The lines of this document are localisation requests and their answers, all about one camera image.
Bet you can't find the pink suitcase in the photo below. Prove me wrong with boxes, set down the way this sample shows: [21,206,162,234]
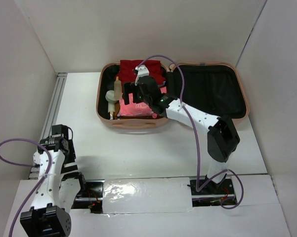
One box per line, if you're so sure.
[95,62,249,129]

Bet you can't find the dark red garment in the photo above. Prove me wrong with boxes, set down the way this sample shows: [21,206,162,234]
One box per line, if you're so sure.
[114,60,166,85]

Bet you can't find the coral pink patterned garment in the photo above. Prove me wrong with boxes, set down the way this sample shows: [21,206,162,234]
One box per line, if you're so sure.
[117,94,158,119]

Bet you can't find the gold cosmetic bottles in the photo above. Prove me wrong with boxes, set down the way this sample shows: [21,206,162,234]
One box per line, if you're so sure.
[108,102,115,120]

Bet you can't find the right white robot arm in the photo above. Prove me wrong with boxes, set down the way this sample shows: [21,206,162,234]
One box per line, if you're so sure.
[123,65,240,194]

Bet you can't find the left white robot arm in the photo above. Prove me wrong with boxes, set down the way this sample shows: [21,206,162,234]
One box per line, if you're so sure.
[20,124,88,237]

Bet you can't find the aluminium rail frame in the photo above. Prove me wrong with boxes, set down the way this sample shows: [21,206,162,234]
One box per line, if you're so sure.
[27,72,68,180]

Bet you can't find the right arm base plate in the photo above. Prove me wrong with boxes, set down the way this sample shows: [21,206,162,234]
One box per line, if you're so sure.
[188,178,237,207]

